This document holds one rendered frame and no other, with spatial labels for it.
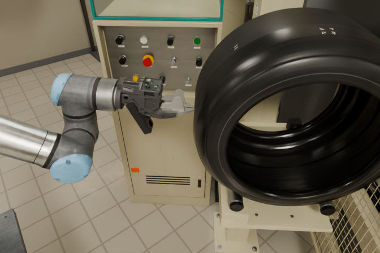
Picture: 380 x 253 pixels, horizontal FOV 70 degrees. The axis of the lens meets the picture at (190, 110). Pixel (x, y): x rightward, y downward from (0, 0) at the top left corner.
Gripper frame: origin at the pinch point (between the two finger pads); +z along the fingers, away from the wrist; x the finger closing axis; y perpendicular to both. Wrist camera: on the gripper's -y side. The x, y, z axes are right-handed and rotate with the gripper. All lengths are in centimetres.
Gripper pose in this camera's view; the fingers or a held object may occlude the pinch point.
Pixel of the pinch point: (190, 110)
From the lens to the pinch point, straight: 76.2
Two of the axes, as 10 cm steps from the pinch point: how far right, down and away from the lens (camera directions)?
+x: 0.5, -5.9, 8.0
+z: 9.9, 1.2, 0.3
